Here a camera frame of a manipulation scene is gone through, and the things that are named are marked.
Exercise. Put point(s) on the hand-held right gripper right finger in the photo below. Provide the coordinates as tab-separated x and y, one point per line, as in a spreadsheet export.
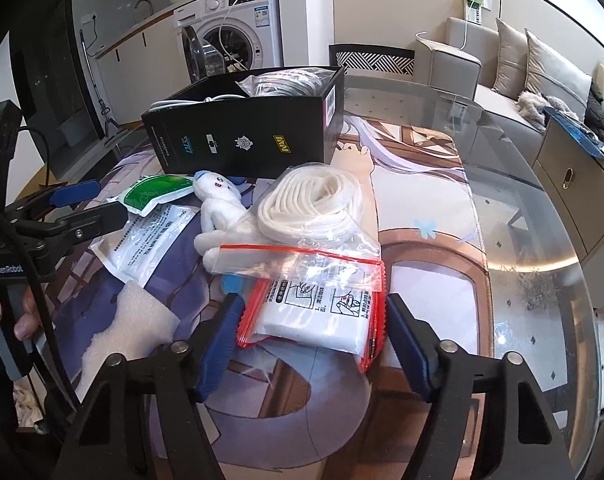
407	345

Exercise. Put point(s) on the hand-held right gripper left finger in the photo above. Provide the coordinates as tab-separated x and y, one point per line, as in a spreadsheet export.
221	340

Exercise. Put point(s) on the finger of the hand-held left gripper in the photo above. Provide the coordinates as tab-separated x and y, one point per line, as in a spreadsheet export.
76	192
101	220

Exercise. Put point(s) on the white printed packet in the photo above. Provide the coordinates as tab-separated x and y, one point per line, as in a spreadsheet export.
141	245

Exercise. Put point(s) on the green and white packet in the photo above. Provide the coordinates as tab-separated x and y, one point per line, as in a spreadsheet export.
151	192

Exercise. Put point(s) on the red zip bag white packet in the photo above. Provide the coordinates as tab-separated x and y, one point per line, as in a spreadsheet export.
307	320

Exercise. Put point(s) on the white foam sheet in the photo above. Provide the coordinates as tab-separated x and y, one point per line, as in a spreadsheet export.
131	320

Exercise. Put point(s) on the white plush toy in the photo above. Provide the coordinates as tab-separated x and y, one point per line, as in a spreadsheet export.
221	210

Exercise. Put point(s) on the black cardboard box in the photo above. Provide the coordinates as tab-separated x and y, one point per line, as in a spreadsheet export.
231	140

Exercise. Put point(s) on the person's left hand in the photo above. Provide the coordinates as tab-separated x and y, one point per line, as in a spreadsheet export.
26	315

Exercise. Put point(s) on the mop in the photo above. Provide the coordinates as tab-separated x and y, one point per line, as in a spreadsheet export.
99	95

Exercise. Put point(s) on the black framed glass door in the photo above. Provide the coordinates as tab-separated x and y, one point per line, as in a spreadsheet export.
46	60

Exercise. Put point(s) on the printed table mat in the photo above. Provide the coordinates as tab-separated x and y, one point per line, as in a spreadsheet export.
422	200

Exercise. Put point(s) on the kitchen counter cabinet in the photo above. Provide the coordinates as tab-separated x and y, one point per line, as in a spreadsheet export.
141	55

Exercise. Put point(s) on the kitchen faucet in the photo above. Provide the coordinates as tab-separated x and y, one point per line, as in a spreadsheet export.
144	5

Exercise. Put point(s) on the beige side cabinet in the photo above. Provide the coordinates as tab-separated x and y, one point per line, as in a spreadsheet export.
572	195

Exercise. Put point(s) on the white washing machine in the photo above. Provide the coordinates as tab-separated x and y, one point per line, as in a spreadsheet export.
242	15

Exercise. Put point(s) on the grey furry cloth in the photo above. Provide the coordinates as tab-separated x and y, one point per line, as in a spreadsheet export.
537	105

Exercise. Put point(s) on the beige sofa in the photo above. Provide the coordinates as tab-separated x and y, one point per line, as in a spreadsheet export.
457	65

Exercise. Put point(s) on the patterned chair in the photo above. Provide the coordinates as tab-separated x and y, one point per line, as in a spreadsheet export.
372	60

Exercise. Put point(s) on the black garment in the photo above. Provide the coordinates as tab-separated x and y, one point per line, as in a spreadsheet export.
602	110

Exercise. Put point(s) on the small beige cushion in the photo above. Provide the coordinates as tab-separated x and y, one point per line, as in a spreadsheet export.
512	55

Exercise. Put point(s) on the large grey cushion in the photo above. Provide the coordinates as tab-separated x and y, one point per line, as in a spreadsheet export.
557	70

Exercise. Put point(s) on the wall socket with charger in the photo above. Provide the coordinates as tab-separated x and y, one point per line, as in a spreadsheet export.
474	5

